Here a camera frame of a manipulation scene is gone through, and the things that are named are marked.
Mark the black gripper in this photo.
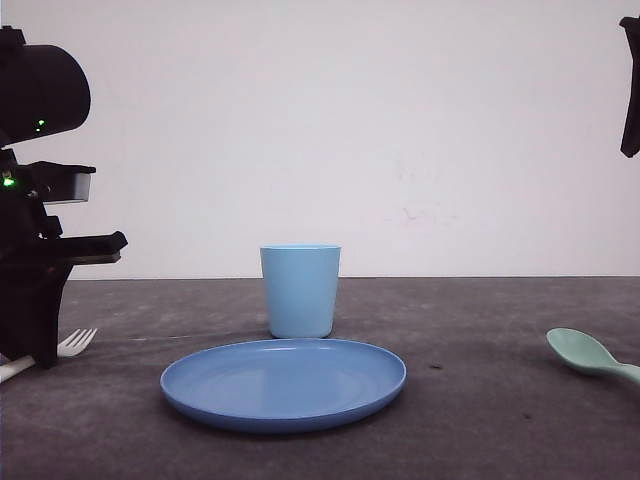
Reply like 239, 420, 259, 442
1, 149, 128, 369

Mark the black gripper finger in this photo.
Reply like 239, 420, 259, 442
619, 17, 640, 158

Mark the white plastic fork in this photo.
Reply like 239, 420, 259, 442
1, 328, 98, 382

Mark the mint green plastic spoon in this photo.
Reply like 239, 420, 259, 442
546, 328, 639, 384

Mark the light blue plastic cup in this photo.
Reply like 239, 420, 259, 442
260, 244, 341, 338

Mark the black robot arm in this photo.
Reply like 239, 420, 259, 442
1, 26, 127, 369

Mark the blue plastic plate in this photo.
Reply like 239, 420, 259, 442
160, 338, 407, 434

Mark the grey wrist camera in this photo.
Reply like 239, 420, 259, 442
28, 161, 96, 204

